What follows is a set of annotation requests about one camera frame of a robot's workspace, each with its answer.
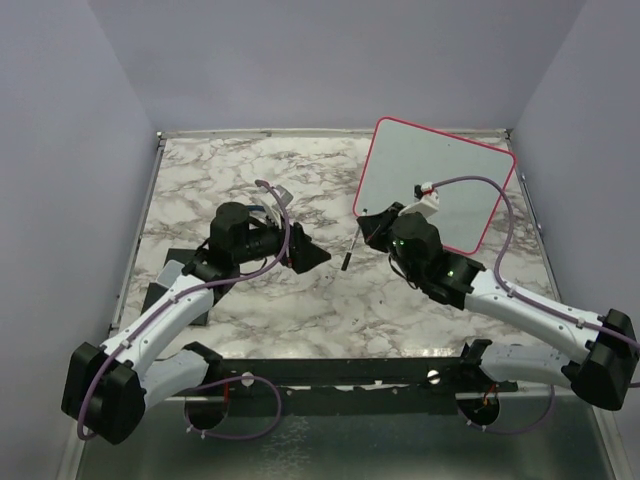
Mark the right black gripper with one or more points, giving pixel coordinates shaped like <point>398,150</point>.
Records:
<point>374,226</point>

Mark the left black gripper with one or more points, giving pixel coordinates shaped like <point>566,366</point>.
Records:
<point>305,255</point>

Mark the white marker pen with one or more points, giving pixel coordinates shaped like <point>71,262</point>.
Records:
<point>349,253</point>

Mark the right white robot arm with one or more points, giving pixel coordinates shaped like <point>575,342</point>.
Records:
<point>593,355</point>

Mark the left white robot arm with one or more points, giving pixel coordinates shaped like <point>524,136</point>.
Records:
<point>110,387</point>

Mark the grey whiteboard eraser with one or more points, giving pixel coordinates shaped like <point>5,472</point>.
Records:
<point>171,271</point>

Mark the black foam pad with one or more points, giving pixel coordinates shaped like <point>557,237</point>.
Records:
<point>188,293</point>

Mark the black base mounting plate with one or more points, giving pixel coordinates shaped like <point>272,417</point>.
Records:
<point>366,386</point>

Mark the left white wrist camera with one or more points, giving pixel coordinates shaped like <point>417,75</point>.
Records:
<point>272,204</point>

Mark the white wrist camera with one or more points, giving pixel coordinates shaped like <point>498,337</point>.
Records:
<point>426,201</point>
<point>272,204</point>

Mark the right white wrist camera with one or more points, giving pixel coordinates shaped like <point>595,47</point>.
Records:
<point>426,201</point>

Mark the aluminium table frame rail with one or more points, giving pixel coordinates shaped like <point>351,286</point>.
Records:
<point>138,233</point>

